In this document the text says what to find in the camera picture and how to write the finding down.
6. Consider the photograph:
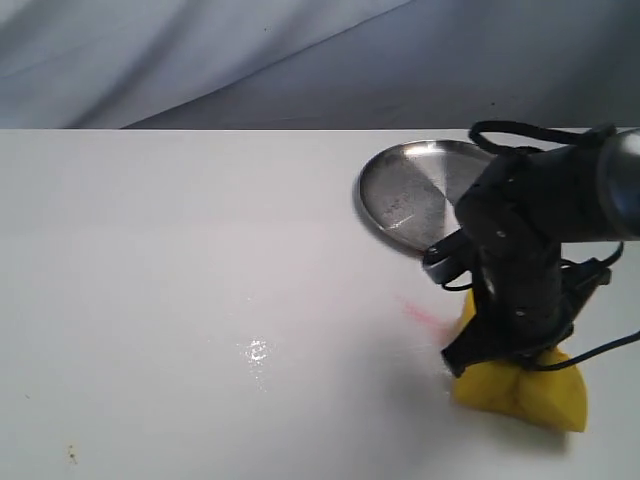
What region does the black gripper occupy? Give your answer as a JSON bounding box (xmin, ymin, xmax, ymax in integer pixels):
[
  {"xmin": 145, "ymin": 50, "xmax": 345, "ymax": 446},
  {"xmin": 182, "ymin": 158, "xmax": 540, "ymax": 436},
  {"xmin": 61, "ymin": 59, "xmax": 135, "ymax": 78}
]
[{"xmin": 440, "ymin": 152, "xmax": 576, "ymax": 379}]

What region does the yellow sponge block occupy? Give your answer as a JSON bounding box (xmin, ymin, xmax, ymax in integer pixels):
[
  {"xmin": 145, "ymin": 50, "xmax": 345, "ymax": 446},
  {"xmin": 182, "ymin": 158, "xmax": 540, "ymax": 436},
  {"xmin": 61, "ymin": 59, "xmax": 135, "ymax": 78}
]
[{"xmin": 451, "ymin": 292, "xmax": 587, "ymax": 432}]

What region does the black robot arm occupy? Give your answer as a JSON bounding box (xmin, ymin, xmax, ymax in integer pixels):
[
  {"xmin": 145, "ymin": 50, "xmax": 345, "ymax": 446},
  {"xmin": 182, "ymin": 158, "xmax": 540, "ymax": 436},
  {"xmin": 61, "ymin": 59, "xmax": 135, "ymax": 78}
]
[{"xmin": 442, "ymin": 121, "xmax": 639, "ymax": 376}]

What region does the round steel plate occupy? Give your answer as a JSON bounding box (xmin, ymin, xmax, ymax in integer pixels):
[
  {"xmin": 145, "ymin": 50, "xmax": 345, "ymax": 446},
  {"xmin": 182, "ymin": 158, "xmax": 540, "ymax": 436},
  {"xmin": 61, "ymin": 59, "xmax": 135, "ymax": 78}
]
[{"xmin": 353, "ymin": 140, "xmax": 492, "ymax": 256}]

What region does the grey backdrop cloth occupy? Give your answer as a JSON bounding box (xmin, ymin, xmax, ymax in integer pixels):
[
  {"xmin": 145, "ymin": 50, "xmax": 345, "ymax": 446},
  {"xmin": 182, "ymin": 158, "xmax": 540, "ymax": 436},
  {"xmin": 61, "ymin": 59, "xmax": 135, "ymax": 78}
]
[{"xmin": 1, "ymin": 1, "xmax": 639, "ymax": 129}]

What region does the black cable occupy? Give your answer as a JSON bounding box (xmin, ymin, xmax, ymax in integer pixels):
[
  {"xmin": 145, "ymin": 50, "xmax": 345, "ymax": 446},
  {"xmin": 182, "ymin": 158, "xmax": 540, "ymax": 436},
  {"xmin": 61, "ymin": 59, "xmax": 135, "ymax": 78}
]
[{"xmin": 443, "ymin": 119, "xmax": 640, "ymax": 374}]

